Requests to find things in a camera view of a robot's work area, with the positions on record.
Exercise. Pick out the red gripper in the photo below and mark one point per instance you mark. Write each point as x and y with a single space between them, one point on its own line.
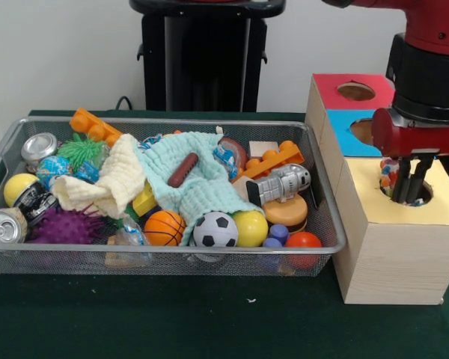
408 140

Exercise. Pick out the colourful patterned cloth scrunchie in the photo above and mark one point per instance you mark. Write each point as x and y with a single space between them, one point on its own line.
387 175

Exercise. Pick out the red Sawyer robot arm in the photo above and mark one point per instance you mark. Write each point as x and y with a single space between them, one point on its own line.
430 63

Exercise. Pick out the wooden box with three holes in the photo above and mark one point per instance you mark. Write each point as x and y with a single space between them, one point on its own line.
396 261

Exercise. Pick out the silver mesh bin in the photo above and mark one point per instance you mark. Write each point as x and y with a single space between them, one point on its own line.
172 261

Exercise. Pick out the red ball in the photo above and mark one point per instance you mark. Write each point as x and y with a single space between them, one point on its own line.
304 239

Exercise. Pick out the silver toy robot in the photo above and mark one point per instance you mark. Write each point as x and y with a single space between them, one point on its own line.
280 183

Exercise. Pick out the yellow ball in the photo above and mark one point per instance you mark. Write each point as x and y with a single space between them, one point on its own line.
251 229

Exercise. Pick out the black and white soccer ball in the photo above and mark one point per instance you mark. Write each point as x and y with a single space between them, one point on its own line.
216 230

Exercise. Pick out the mint green cloth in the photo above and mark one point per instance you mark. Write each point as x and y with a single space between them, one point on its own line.
209 187

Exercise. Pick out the brown toy sausage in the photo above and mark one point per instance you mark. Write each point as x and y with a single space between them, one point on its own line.
183 170

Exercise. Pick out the small orange basketball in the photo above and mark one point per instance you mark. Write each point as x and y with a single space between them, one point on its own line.
165 228

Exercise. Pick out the dark green table cloth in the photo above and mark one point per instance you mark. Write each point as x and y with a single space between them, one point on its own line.
172 318

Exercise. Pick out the cream cloth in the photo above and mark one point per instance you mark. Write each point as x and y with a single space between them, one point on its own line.
108 183

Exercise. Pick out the long orange toy brick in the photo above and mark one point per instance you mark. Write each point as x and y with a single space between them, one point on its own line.
93 125

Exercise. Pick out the purple spiky ball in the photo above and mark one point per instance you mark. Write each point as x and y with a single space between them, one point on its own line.
67 228

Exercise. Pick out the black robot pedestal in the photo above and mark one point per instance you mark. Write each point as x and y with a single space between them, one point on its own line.
206 67

